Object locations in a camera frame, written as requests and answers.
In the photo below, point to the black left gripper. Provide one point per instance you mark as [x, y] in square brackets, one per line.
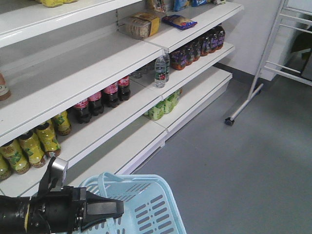
[63, 211]

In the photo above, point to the blue chips bag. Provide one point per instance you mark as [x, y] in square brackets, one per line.
[179, 22]

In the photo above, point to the orange C100 drink bottle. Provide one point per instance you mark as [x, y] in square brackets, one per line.
[5, 92]

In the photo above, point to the coke bottle red label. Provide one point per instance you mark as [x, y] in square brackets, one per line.
[124, 88]
[95, 104]
[110, 95]
[81, 111]

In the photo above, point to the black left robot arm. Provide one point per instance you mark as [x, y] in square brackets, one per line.
[14, 214]

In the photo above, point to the clear biscuit box yellow band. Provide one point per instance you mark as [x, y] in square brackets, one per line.
[142, 25]

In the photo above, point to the white wheeled rack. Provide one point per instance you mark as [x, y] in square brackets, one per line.
[287, 52]

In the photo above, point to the dark plum drink bottle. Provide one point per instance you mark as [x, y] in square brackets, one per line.
[189, 51]
[204, 45]
[213, 40]
[220, 36]
[178, 59]

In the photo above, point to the white left shelf unit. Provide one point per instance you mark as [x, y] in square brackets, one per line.
[52, 72]

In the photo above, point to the green drink bottle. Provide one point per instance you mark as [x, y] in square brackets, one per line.
[157, 111]
[170, 103]

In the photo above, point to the yellow lemon tea bottle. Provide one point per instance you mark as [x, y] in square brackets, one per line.
[62, 123]
[30, 144]
[48, 139]
[13, 153]
[5, 170]

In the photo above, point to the white shelf unit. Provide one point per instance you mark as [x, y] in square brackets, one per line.
[52, 72]
[197, 85]

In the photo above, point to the light blue plastic basket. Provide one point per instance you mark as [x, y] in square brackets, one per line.
[149, 204]

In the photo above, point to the clear water bottle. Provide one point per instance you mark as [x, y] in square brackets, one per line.
[160, 70]
[167, 66]

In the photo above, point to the white right shelf unit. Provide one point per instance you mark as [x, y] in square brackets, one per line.
[197, 85]

